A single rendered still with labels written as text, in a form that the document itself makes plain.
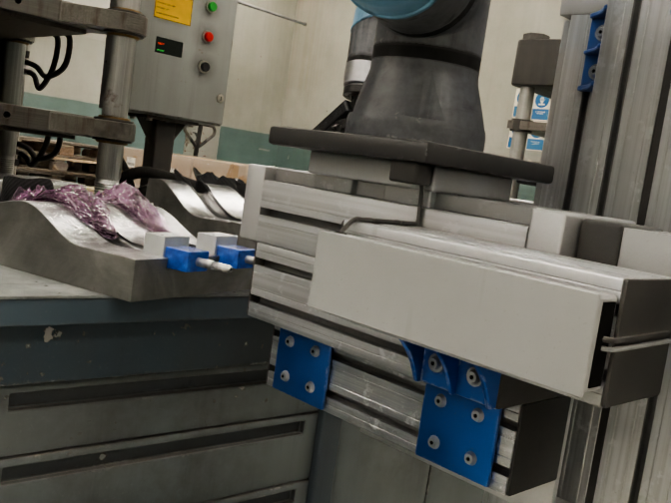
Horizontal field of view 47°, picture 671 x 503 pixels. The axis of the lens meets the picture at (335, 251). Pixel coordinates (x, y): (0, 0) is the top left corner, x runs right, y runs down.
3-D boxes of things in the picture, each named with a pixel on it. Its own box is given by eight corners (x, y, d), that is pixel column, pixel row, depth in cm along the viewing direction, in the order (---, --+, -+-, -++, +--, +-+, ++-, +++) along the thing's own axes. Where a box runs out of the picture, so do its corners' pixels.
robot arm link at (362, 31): (398, -1, 135) (350, -4, 136) (389, 61, 134) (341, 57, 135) (403, 18, 142) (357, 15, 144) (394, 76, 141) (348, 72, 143)
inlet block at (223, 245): (286, 283, 112) (291, 247, 111) (266, 285, 108) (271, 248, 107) (215, 266, 118) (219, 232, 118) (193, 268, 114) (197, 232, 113)
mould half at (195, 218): (367, 284, 143) (378, 212, 141) (254, 283, 125) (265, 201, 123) (215, 240, 179) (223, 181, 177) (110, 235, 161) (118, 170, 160)
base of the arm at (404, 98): (510, 160, 85) (525, 67, 83) (422, 142, 74) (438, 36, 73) (405, 148, 95) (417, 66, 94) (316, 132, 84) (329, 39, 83)
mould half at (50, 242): (253, 288, 120) (262, 219, 119) (130, 302, 98) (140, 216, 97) (36, 235, 145) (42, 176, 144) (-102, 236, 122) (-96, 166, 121)
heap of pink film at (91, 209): (185, 239, 122) (191, 190, 122) (99, 240, 107) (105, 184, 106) (71, 214, 135) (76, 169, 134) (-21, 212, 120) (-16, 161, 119)
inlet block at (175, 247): (240, 288, 103) (245, 249, 102) (216, 291, 98) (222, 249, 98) (166, 269, 109) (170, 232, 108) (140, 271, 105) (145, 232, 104)
